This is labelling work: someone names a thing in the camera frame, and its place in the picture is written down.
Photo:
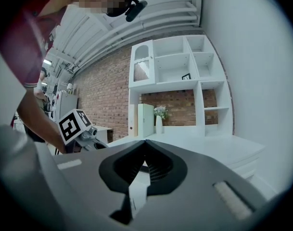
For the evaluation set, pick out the white flower bunch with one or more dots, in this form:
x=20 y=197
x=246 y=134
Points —
x=161 y=111

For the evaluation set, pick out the person's left forearm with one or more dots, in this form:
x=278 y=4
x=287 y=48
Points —
x=38 y=119

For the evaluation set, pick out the small white table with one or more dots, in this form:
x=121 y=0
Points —
x=103 y=132

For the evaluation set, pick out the white shelf unit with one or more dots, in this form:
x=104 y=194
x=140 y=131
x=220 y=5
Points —
x=208 y=97

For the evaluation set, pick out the white vase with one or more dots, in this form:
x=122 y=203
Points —
x=159 y=125

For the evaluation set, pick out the pale green box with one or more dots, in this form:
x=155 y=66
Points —
x=145 y=120

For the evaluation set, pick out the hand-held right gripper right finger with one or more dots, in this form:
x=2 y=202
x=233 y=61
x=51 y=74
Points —
x=199 y=191

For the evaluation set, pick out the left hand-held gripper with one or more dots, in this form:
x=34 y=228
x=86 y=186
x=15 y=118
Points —
x=70 y=126

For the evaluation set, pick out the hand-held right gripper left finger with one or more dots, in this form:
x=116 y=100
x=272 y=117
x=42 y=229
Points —
x=88 y=182

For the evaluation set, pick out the small black picture frame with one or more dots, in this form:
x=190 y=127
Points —
x=186 y=76

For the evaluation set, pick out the white arched cabinet door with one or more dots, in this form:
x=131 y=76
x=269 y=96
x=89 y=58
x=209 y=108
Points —
x=142 y=64

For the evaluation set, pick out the white cabinet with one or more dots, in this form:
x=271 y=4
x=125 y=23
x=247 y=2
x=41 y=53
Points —
x=67 y=106

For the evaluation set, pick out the black head-worn camera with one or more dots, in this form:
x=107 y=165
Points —
x=134 y=9

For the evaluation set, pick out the person's dark red shirt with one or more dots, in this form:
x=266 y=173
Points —
x=23 y=32

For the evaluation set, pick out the white binder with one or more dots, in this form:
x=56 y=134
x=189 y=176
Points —
x=132 y=119

